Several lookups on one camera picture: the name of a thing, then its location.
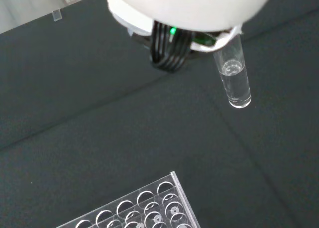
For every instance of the clear tape strip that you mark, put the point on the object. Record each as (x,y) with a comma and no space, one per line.
(57,15)

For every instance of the black bench cloth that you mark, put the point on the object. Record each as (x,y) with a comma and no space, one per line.
(124,125)

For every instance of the clear test tube rack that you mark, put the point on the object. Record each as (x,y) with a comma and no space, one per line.
(149,208)

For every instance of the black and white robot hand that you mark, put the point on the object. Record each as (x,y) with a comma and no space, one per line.
(189,6)

